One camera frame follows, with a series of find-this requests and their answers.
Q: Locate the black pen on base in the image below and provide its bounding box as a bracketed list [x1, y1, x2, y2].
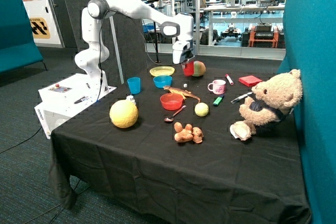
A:
[74, 97, 89, 104]

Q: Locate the orange toy lizard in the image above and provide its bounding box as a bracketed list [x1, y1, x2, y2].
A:
[163, 86, 201, 103]

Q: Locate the pink mug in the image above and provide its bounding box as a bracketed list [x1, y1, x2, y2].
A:
[207, 80, 226, 95]

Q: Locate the dark grey partition panel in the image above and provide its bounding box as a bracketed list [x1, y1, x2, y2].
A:
[52, 0, 147, 86]

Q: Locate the yellow plastic bowl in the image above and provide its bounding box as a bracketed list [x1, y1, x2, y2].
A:
[149, 66, 175, 77]

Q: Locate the metal spoon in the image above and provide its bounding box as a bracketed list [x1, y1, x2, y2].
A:
[164, 105, 186, 122]

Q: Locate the red square box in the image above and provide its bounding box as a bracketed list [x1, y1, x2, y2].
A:
[238, 75, 262, 87]

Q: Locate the pastel multicolour ball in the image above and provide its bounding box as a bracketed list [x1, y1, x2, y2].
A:
[192, 61, 206, 77]

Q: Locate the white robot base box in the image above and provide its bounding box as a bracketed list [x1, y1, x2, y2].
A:
[35, 73, 116, 139]

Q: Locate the large beige teddy bear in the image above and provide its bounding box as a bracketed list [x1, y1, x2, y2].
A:
[230, 69, 303, 141]

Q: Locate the small orange plush toy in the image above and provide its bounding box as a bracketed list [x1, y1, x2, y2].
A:
[174, 122, 204, 144]

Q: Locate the large yellow ball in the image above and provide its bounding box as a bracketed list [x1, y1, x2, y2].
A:
[110, 100, 139, 129]

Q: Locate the red white marker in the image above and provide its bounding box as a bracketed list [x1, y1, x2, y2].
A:
[225, 74, 234, 86]

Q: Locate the blue plastic bowl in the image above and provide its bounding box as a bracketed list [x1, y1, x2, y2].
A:
[153, 75, 172, 88]

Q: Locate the teal partition wall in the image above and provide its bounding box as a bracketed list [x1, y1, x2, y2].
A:
[279, 0, 335, 223]

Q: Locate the black tablecloth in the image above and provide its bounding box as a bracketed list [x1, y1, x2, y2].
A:
[48, 70, 312, 223]

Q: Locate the blue plastic cup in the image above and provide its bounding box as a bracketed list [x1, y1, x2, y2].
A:
[127, 77, 141, 94]

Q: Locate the small yellow-green ball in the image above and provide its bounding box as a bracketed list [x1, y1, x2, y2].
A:
[194, 102, 209, 117]

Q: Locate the teal sofa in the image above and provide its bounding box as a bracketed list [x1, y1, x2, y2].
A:
[0, 0, 44, 73]

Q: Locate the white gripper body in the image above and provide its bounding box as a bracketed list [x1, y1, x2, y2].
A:
[172, 40, 195, 64]

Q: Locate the red plastic cup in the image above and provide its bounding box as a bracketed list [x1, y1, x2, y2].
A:
[182, 62, 194, 77]

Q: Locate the red plastic bowl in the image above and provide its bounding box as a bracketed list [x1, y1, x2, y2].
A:
[160, 93, 183, 111]

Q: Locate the small white bottle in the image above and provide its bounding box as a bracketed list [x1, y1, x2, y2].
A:
[126, 94, 137, 105]

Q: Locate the green highlighter pen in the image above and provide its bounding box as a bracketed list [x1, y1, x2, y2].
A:
[213, 94, 225, 106]

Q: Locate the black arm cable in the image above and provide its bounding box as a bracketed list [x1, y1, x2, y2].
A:
[96, 10, 184, 104]

